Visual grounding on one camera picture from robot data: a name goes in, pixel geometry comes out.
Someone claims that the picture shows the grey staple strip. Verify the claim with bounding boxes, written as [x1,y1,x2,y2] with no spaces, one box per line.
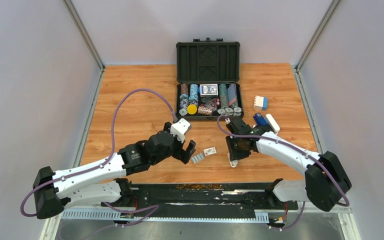
[191,152,205,164]

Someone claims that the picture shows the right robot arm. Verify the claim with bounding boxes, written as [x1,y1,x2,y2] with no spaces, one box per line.
[223,117,352,212]

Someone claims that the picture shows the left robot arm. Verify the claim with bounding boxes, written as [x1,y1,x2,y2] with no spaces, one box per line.
[33,118,196,220]

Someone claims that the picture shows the small white stapler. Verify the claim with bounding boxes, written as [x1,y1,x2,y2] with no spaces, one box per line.
[228,156,239,168]

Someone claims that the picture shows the blue stapler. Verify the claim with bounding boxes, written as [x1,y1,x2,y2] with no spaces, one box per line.
[253,112,269,126]

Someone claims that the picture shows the yellow dealer chip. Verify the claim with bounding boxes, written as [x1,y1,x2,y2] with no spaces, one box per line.
[187,104,198,115]

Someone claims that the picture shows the white blue toy block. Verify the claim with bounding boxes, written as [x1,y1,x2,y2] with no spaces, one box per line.
[253,95,268,111]

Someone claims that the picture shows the blue playing card deck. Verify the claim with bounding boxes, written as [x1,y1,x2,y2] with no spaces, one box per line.
[199,84,219,97]

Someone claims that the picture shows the black poker chip case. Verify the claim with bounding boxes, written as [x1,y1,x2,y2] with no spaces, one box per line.
[175,38,244,121]

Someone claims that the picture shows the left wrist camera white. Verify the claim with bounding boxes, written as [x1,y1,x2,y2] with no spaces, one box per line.
[169,118,192,143]

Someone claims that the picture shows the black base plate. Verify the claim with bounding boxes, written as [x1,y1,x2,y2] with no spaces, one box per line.
[111,182,298,219]

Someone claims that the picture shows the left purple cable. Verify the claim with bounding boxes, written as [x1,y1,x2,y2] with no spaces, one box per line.
[20,88,180,229]

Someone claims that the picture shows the purple cable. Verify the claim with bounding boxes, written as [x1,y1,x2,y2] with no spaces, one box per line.
[20,88,180,229]
[216,115,351,232]

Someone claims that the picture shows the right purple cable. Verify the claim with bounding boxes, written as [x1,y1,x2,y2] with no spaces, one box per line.
[216,115,351,232]

